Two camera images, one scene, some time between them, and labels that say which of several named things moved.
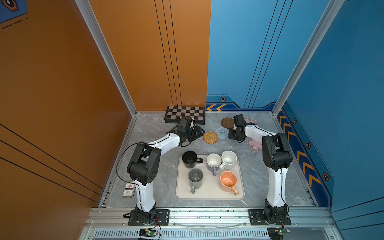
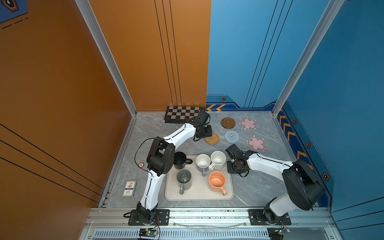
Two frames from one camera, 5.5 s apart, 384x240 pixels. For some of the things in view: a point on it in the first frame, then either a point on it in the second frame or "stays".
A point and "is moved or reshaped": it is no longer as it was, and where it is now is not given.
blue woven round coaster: (222, 132) is moved or reshaped
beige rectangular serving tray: (198, 182) is moved or reshaped
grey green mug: (195, 177) -> (184, 178)
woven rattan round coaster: (210, 137) stays
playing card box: (129, 189) stays
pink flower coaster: (256, 147) stays
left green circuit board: (146, 232) stays
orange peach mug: (228, 181) -> (217, 180)
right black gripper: (230, 136) -> (230, 171)
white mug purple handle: (213, 161) -> (203, 161)
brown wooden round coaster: (227, 123) stays
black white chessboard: (174, 113) stays
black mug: (190, 159) -> (180, 160)
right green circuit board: (281, 231) stays
